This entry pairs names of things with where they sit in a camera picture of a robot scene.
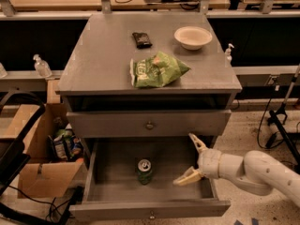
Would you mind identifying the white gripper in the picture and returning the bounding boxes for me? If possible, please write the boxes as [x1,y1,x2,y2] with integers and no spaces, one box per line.
[173,133,244,186]

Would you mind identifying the black frame at left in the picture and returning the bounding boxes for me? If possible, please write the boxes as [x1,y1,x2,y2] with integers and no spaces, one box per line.
[0,88,84,225]

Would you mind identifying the snack packets in box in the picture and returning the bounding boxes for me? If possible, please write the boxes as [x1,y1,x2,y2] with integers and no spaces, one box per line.
[48,125,83,162]

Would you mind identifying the clear sanitizer bottle left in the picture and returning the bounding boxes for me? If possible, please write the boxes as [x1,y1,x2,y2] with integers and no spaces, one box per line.
[33,54,53,78]

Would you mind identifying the green soda can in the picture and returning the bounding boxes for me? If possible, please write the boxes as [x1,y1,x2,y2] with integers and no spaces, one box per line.
[137,158,152,185]

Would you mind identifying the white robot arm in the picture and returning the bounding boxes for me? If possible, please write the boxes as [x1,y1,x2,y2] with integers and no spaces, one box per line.
[173,133,300,206]

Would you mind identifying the closed grey top drawer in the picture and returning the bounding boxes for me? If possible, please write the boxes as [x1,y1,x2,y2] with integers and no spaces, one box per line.
[67,110,231,138]

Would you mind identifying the open grey middle drawer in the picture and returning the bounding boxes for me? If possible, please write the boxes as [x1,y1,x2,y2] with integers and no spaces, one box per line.
[70,137,230,221]

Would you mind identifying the black snack packet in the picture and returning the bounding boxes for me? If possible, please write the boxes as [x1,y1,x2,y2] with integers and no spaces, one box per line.
[132,32,152,49]

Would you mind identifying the black stand at right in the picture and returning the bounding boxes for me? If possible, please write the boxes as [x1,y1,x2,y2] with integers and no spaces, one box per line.
[256,65,300,173]

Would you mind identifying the small white pump bottle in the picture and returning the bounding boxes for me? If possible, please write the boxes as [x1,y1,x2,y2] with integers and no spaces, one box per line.
[224,43,234,63]

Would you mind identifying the brown cardboard box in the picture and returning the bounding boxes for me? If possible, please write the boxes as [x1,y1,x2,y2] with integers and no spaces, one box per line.
[2,79,84,200]

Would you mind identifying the grey drawer cabinet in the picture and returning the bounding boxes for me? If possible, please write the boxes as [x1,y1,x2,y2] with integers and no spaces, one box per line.
[55,12,243,222]

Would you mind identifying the green chip bag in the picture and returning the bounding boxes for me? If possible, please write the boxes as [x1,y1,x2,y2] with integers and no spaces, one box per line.
[130,52,190,88]

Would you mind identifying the white paper bowl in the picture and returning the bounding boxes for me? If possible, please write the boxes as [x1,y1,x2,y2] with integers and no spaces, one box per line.
[174,26,213,51]

